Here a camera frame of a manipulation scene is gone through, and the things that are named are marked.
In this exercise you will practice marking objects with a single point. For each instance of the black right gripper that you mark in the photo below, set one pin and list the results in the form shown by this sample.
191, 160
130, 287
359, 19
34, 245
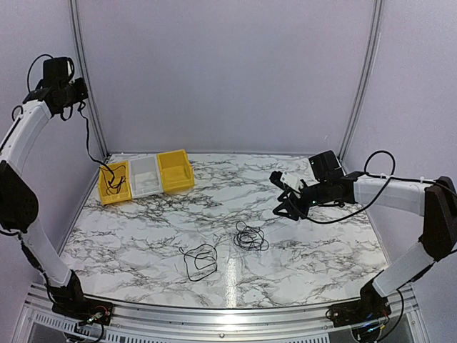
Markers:
293, 205

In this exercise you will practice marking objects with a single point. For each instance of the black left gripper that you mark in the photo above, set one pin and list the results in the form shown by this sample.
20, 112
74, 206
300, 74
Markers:
83, 93

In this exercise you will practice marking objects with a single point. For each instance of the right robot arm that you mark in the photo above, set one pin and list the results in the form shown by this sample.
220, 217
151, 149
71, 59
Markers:
429, 203

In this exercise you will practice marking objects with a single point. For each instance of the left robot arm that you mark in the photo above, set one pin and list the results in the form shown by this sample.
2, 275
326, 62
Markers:
19, 203

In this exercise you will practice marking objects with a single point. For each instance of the yellow bin left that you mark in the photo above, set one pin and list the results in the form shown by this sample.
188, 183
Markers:
114, 184

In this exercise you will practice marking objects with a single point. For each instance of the yellow bin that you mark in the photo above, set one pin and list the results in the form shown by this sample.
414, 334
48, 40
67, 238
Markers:
176, 171
114, 184

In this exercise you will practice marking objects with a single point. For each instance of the yellow bin right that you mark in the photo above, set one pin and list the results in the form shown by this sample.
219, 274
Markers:
176, 171

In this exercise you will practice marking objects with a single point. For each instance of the white translucent bin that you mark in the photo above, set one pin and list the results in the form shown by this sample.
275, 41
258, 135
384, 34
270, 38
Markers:
145, 177

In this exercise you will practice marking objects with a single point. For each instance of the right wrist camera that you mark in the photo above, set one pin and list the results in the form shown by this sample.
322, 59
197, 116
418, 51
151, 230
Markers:
285, 179

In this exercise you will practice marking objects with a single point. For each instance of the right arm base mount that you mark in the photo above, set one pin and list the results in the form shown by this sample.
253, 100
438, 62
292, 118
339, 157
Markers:
358, 311

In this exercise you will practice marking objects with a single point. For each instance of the aluminium front rail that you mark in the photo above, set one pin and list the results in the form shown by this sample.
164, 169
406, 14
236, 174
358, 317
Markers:
131, 322

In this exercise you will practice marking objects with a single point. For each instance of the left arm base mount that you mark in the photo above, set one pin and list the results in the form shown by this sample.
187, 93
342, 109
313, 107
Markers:
89, 311

